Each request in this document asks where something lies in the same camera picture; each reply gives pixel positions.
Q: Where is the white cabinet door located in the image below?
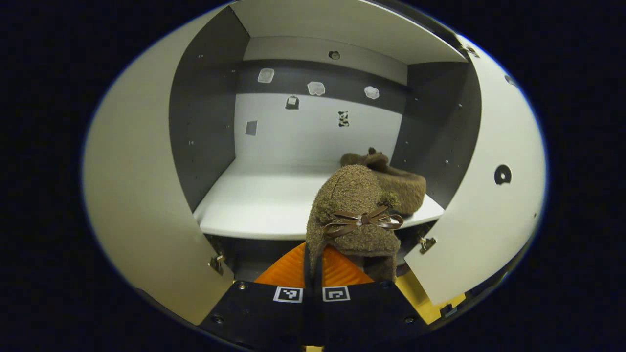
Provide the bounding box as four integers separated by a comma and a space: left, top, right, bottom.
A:
83, 5, 235, 326
403, 34, 547, 306

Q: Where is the brown fuzzy shoe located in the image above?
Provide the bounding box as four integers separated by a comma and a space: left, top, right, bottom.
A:
340, 147, 427, 216
306, 164, 405, 284

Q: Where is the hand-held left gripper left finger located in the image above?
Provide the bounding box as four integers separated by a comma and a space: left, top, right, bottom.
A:
203, 242, 313, 351

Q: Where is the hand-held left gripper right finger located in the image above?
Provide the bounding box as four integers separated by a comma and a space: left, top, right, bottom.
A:
313, 246, 431, 351

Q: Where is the white shoe cabinet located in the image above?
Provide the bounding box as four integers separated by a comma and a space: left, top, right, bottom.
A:
83, 0, 547, 326

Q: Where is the white cabinet shelf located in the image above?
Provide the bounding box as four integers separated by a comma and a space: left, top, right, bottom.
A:
230, 0, 468, 65

